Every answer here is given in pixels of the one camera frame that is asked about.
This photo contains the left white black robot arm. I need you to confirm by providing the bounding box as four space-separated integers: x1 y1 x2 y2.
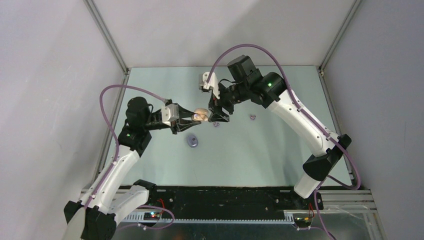
62 97 209 240

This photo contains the aluminium frame rail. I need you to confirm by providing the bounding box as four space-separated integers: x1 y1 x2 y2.
76 188 379 213

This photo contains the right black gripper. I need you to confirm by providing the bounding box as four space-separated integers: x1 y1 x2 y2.
208 81 250 123

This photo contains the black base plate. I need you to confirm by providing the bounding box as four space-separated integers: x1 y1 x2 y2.
147 186 324 221

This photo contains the beige earbud charging case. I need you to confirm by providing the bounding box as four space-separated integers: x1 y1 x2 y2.
191 108 209 122

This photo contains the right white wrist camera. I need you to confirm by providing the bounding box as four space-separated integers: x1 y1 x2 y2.
198 72 220 99

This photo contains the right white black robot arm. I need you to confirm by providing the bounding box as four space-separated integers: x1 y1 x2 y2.
199 55 352 209

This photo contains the left aluminium corner post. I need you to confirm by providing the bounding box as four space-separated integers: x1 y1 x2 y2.
83 0 129 75

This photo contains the aluminium corner post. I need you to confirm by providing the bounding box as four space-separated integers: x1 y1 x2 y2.
83 0 129 75
318 0 363 75

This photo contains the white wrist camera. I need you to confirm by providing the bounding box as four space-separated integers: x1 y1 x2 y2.
160 103 180 127
198 72 220 99

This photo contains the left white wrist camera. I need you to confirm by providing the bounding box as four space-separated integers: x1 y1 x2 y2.
160 103 180 127

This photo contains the grey cable duct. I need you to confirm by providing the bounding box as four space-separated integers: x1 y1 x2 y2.
122 211 296 225

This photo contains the right aluminium corner post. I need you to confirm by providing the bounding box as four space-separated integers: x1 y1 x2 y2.
318 0 363 75

